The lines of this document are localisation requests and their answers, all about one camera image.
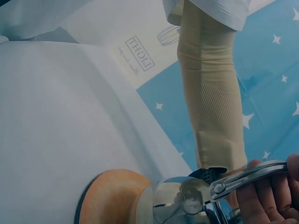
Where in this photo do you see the person's right hand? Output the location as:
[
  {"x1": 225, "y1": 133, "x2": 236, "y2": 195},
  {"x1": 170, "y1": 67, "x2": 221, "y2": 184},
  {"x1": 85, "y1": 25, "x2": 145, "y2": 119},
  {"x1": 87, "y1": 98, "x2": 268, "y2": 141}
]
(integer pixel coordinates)
[{"x1": 235, "y1": 154, "x2": 299, "y2": 224}]

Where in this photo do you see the metal scoop with lever handle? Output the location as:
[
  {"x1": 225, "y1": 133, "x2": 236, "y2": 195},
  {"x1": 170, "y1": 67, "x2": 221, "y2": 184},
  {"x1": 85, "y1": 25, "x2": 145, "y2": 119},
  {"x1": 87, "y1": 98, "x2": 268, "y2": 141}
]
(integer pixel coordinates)
[{"x1": 151, "y1": 160, "x2": 289, "y2": 224}]

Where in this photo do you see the person's left forearm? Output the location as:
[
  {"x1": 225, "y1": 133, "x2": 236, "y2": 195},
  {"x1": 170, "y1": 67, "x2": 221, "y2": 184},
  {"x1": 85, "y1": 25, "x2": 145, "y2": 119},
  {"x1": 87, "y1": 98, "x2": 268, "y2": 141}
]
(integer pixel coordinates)
[{"x1": 167, "y1": 0, "x2": 249, "y2": 171}]

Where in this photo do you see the black wrist band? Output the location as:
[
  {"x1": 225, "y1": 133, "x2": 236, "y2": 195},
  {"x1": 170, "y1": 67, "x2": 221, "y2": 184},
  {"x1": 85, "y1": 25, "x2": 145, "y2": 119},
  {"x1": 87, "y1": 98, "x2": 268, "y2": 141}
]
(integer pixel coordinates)
[{"x1": 188, "y1": 166, "x2": 228, "y2": 185}]

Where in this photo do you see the round orange wooden block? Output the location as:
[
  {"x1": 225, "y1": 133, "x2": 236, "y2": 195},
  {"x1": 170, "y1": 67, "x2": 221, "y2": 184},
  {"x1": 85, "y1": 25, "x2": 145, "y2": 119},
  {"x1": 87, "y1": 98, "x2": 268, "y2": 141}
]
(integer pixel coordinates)
[{"x1": 74, "y1": 168, "x2": 153, "y2": 224}]

